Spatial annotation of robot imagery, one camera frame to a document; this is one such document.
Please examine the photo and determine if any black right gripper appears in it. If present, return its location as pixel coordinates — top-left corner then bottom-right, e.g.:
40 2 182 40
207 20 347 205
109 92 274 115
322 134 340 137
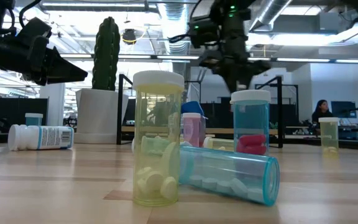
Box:
199 46 272 93

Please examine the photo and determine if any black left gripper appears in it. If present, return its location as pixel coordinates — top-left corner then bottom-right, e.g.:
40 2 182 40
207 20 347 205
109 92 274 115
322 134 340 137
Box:
22 35 88 86

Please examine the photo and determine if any teal vial with red capsules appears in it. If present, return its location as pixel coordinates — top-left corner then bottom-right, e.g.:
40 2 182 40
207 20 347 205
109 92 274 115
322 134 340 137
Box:
229 89 272 156

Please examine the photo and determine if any pink vial white cap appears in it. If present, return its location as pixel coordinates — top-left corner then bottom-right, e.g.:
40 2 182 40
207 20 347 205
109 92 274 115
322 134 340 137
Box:
181 112 207 147

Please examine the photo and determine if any white labelled supplement bottle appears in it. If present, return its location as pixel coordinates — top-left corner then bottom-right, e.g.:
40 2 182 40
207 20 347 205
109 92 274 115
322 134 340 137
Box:
7 124 75 152

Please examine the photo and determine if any tall yellow vial white cap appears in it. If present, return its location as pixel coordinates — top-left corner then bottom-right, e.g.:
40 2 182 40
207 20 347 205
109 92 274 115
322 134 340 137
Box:
132 70 185 207

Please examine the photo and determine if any white building column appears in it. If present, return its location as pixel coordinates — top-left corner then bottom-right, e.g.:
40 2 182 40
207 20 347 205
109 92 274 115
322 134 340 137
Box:
39 82 65 127

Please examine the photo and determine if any green cactus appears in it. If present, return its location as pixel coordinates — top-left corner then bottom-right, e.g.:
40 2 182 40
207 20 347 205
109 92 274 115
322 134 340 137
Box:
91 16 121 91

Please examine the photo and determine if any blue-lidded white jar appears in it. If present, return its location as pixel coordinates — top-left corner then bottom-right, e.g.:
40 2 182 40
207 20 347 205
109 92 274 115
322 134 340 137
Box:
181 100 208 119

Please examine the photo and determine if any white plant pot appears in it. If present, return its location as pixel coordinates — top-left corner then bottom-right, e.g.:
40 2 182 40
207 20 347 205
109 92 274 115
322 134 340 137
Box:
73 88 130 144

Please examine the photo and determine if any long ceiling light strip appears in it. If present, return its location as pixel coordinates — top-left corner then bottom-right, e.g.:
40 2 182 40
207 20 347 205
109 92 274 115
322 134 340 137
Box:
59 54 201 61
247 57 358 64

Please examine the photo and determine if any large teal vial white cap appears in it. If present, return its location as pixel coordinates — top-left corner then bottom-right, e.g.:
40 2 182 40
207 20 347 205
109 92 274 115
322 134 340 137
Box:
178 144 281 207

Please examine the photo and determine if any person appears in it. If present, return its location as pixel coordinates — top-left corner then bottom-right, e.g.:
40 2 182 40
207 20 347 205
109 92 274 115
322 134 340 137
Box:
311 99 334 125

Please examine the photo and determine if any black computer monitor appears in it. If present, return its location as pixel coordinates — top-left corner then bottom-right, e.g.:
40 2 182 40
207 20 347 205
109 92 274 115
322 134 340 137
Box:
331 100 357 119

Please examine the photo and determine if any cluttered office desk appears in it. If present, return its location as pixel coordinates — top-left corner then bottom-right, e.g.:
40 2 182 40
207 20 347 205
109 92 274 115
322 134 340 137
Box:
321 124 358 141

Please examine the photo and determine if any wooden shelf black metal frame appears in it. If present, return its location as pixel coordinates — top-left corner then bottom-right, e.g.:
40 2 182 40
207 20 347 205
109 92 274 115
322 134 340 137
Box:
116 73 284 149

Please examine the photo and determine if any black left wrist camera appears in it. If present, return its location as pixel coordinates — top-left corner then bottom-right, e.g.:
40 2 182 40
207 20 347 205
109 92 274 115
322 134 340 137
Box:
16 17 53 41

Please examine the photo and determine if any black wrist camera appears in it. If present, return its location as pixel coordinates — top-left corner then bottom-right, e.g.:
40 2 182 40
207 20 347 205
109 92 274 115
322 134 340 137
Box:
16 17 53 41
188 15 222 49

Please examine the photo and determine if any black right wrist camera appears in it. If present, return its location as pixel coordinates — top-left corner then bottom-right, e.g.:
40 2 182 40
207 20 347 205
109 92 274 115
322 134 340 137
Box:
188 15 222 49

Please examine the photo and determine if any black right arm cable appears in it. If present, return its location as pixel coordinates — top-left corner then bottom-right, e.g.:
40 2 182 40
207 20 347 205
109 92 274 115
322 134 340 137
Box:
168 0 204 44

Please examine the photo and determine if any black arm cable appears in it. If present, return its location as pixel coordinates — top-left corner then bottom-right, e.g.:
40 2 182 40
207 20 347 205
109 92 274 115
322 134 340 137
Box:
168 0 204 44
18 0 43 29

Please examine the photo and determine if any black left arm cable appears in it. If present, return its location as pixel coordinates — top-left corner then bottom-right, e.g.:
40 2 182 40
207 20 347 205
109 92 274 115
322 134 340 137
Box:
18 0 43 29

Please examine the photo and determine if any black ceiling camera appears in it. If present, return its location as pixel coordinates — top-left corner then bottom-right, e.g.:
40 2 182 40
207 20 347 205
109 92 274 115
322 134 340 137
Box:
122 28 137 45

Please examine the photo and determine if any silver spiral ceiling duct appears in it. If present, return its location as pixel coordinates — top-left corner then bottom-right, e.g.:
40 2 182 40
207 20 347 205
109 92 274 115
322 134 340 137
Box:
249 0 293 32
157 2 195 75

